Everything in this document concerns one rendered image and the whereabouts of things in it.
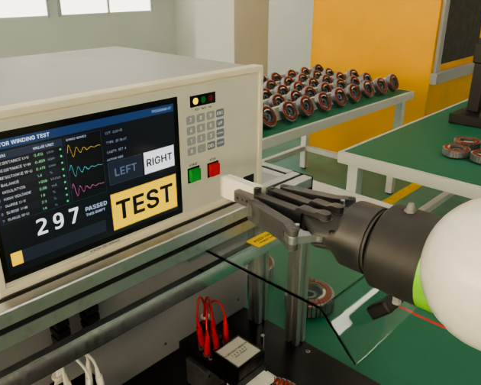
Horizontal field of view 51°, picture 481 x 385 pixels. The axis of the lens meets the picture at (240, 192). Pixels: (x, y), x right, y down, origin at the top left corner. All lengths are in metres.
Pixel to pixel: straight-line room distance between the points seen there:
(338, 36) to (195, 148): 3.78
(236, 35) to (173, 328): 3.72
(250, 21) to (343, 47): 0.85
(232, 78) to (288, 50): 6.40
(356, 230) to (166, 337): 0.57
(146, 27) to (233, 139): 7.70
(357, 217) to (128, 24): 7.80
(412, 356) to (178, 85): 0.72
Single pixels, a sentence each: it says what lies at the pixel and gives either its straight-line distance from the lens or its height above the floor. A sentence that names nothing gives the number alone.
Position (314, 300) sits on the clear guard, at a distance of 0.66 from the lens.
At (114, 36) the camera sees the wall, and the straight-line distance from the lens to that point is 8.11.
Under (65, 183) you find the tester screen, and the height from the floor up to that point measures 1.22.
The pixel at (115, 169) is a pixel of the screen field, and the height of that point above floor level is 1.22.
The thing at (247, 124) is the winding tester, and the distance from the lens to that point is 0.79.
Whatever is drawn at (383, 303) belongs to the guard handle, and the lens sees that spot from 0.68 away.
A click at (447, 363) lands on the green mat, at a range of 1.11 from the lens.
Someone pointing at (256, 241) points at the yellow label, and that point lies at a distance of 0.78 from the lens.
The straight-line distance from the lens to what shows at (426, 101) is 4.12.
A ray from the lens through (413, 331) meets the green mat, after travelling 1.17.
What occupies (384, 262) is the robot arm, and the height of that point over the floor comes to 1.19.
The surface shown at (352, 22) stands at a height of 1.12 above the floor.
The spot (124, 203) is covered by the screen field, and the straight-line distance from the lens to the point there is 0.66.
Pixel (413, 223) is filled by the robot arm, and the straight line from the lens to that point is 0.51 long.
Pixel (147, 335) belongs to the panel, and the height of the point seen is 0.84.
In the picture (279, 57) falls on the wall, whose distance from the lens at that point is 7.26.
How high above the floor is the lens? 1.44
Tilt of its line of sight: 23 degrees down
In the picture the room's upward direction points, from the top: straight up
